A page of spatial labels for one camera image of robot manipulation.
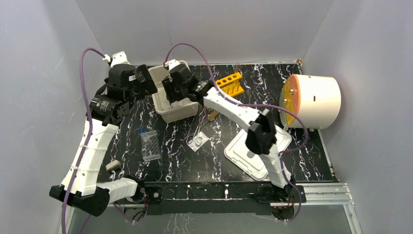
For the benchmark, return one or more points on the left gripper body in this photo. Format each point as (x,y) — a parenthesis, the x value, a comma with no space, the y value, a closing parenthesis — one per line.
(143,79)

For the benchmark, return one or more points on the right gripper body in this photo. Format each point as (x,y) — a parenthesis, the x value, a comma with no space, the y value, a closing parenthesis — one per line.
(174,93)

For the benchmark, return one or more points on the bristle test tube brush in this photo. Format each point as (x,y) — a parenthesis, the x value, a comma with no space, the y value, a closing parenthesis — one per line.
(212,115)

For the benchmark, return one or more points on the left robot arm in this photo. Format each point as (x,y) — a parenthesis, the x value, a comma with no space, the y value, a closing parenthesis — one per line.
(125,85)

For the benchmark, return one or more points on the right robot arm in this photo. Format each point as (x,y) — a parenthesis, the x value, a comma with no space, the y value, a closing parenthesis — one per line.
(259,126)

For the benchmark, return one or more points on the yellow test tube rack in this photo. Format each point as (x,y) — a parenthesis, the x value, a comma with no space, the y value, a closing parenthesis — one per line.
(231,84)

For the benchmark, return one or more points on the clear acrylic tube rack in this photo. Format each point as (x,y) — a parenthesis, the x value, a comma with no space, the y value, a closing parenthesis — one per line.
(150,146)

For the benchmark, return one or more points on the white plastic packet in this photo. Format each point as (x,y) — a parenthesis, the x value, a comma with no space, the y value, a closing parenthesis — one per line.
(197,141)

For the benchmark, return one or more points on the metal crucible tongs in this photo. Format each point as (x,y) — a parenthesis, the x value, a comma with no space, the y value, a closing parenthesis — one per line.
(202,124)

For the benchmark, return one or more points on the white bin lid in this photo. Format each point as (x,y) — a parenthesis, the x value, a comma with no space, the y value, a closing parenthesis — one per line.
(237,152)

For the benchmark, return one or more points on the white cylindrical centrifuge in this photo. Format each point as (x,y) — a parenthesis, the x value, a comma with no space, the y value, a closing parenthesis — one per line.
(316,100)

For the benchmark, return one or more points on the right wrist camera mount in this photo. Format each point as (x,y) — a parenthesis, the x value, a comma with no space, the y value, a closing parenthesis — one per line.
(170,64)

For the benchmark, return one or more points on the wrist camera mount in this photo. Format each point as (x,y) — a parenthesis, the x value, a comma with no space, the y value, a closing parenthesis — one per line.
(170,64)
(115,59)

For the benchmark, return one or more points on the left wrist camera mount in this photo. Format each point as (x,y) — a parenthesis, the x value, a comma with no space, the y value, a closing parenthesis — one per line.
(115,59)

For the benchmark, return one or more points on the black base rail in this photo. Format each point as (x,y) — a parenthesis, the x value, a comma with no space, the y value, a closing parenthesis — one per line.
(259,198)

